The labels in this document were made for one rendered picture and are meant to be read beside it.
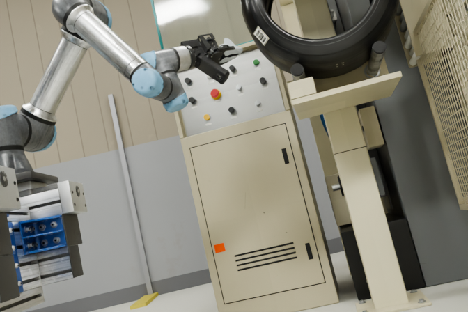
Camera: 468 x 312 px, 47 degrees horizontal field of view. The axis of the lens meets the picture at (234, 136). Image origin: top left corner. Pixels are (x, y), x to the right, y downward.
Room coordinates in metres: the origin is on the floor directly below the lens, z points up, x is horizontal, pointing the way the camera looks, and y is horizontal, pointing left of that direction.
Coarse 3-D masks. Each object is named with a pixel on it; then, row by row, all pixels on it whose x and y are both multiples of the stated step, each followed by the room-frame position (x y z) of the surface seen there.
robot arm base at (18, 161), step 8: (0, 152) 1.52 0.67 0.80; (8, 152) 1.53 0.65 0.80; (16, 152) 1.55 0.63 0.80; (0, 160) 1.52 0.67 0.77; (8, 160) 1.52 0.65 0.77; (16, 160) 1.54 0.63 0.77; (24, 160) 1.56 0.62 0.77; (16, 168) 1.54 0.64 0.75; (24, 168) 1.55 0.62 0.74; (32, 168) 1.59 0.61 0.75
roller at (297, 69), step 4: (296, 64) 1.78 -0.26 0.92; (300, 64) 1.78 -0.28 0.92; (292, 68) 1.78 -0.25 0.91; (296, 68) 1.78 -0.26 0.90; (300, 68) 1.78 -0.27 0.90; (292, 72) 1.78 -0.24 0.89; (296, 72) 1.78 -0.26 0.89; (300, 72) 1.78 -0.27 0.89; (304, 72) 1.84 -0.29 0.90; (292, 76) 1.81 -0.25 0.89; (296, 76) 1.78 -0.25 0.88; (300, 76) 1.79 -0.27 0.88; (304, 76) 1.85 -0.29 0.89; (296, 80) 1.85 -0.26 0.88
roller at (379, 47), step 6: (378, 42) 1.74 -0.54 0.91; (372, 48) 1.75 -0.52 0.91; (378, 48) 1.74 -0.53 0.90; (384, 48) 1.73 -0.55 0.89; (372, 54) 1.79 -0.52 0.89; (378, 54) 1.75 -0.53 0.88; (372, 60) 1.85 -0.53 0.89; (378, 60) 1.82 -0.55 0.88; (372, 66) 1.92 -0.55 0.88; (378, 66) 1.93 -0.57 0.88; (372, 72) 2.01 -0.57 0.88
